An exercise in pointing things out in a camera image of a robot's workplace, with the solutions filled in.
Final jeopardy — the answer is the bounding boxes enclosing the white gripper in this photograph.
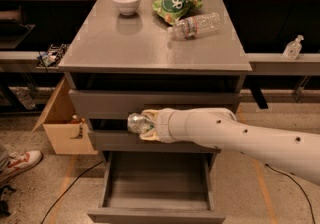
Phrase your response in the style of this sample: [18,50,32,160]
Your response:
[139,108,174,143]

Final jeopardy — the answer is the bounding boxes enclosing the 7up can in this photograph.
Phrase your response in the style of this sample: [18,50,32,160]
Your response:
[127,113,154,134]

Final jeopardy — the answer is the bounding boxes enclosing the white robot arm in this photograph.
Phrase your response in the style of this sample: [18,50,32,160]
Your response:
[140,108,320,185]

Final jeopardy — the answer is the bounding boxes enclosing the grey middle drawer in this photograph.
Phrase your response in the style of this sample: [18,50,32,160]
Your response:
[88,130,221,153]

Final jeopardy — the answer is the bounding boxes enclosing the grey open bottom drawer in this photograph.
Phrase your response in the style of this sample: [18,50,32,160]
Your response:
[88,152,225,224]

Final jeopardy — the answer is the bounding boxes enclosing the grey top drawer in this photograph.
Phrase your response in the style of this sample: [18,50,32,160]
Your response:
[69,90,239,120]

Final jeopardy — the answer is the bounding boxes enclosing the grey drawer cabinet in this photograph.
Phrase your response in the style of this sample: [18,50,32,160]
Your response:
[58,0,253,224]

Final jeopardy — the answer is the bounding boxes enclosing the items in cardboard box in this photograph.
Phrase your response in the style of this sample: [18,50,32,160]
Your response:
[70,114,86,139]

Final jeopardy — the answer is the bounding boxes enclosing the cardboard box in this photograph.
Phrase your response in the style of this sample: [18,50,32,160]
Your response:
[33,77,97,155]

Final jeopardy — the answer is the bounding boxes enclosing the clear plastic water bottle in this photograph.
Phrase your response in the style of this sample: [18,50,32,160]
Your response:
[167,13,220,40]

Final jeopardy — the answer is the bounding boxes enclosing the green chip bag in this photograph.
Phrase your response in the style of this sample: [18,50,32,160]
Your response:
[152,0,203,25]

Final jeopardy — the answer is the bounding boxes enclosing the clutter on left shelf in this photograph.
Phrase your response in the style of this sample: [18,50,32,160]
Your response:
[37,44,69,68]

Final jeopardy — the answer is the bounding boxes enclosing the white ceramic bowl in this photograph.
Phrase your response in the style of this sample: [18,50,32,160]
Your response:
[111,0,141,15]

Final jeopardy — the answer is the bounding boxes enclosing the white red sneaker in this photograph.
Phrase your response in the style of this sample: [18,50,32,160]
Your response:
[0,150,43,183]

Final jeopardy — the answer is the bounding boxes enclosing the clear hand sanitizer bottle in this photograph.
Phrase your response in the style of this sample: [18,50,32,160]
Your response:
[283,35,304,60]

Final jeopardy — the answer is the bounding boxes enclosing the black floor cable left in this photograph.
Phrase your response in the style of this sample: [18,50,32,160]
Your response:
[39,159,105,224]

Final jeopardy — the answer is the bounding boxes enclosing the black pedal cable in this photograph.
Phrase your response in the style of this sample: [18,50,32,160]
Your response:
[264,163,317,224]

